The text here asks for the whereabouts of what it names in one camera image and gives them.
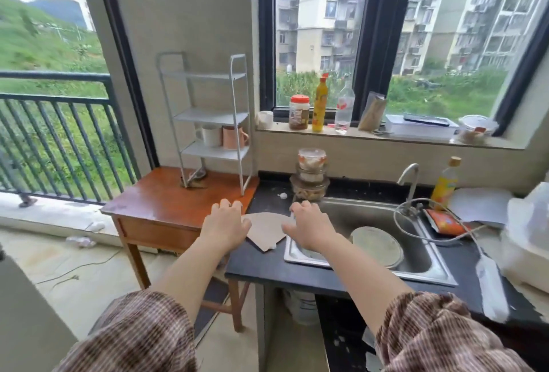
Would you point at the clear plastic lidded container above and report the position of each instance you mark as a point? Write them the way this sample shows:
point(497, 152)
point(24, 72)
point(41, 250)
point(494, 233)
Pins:
point(477, 128)

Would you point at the yellow dish soap bottle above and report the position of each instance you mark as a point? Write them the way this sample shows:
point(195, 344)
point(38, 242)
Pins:
point(444, 187)

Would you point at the yellow bottle with red cap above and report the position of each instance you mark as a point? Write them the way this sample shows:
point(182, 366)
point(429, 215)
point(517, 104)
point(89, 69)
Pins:
point(320, 104)

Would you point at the glass jar with red lid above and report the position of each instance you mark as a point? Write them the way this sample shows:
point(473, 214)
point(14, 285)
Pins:
point(299, 113)

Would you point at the white crumpled scrap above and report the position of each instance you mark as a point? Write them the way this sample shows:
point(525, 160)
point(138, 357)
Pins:
point(95, 227)

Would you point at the stainless steel sink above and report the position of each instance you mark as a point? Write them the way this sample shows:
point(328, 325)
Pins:
point(364, 213)

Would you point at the black flat tool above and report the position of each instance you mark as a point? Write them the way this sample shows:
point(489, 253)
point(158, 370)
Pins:
point(426, 119)

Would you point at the brown paper packet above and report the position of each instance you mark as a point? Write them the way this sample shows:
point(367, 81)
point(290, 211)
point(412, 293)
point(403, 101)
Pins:
point(372, 113)

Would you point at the white plastic bag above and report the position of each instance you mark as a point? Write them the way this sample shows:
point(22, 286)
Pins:
point(529, 234)

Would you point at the white flat box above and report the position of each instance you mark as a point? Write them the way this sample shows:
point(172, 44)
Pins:
point(418, 131)

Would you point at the person's right thumb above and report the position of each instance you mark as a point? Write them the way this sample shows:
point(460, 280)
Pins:
point(287, 228)

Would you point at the person's left forearm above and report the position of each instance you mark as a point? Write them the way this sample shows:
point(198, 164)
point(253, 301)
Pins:
point(193, 269)

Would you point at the chrome faucet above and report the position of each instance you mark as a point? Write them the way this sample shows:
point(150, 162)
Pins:
point(411, 183)

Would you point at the apartment buildings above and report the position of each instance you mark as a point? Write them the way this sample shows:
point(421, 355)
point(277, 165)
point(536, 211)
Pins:
point(463, 7)

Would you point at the clear round food container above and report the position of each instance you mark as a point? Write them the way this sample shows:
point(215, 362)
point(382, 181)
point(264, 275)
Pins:
point(312, 175)

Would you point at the small clear food container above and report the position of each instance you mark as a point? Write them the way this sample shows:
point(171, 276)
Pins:
point(312, 158)

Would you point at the dark floor mat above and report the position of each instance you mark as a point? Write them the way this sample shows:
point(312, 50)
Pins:
point(211, 307)

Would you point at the orange packet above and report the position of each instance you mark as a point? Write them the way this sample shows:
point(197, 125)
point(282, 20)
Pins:
point(446, 222)

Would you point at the white mug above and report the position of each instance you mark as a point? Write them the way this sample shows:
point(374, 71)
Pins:
point(210, 136)

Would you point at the person's left thumb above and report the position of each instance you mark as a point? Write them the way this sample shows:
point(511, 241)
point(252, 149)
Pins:
point(246, 227)

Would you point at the pink mug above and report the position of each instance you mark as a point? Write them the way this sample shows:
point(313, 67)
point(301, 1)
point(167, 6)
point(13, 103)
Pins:
point(233, 138)

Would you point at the crushed plastic bottle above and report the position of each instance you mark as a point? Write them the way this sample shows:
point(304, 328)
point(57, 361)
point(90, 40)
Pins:
point(81, 242)

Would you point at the large glass bowl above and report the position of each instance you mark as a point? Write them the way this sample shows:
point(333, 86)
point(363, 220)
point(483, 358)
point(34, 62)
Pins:
point(309, 189)

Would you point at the person's right hand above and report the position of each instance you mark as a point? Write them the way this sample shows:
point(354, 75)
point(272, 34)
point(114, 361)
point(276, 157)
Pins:
point(309, 228)

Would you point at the person's left hand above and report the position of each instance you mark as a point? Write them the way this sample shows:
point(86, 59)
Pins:
point(224, 225)

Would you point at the small white cup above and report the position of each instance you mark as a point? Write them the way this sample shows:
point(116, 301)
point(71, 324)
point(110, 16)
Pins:
point(265, 120)

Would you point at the plaid left sleeve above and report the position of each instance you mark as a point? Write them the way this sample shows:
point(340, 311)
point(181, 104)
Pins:
point(141, 337)

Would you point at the white paper strip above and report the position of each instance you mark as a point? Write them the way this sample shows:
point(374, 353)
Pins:
point(492, 290)

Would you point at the black window frame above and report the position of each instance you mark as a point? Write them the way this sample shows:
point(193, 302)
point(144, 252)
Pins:
point(379, 37)

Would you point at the person's right forearm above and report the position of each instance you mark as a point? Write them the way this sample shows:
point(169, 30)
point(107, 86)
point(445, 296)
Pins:
point(360, 277)

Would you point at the clear plastic bottle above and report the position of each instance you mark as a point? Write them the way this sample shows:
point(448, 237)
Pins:
point(345, 106)

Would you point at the white bucket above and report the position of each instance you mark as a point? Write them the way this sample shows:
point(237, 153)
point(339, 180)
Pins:
point(303, 307)

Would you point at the white paper sheet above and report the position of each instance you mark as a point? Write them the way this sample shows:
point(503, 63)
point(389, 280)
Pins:
point(478, 206)

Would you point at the plaid right sleeve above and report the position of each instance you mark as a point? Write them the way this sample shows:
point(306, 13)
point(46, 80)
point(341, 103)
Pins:
point(437, 337)

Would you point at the brown wooden table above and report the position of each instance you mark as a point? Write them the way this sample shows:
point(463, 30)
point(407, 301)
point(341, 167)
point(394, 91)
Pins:
point(171, 204)

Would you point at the slipper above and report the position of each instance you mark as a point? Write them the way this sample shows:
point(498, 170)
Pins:
point(28, 202)

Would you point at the plaid sleeve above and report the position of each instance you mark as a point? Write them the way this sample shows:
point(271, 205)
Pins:
point(437, 337)
point(141, 337)

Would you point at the white metal shelf rack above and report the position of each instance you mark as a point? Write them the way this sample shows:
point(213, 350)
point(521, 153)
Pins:
point(214, 116)

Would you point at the dark metal object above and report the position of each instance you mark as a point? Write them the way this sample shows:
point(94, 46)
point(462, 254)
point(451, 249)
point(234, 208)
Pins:
point(195, 179)

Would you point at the black balcony railing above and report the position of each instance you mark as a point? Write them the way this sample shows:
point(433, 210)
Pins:
point(64, 140)

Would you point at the grey appliance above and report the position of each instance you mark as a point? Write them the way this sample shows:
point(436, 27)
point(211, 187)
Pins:
point(30, 324)

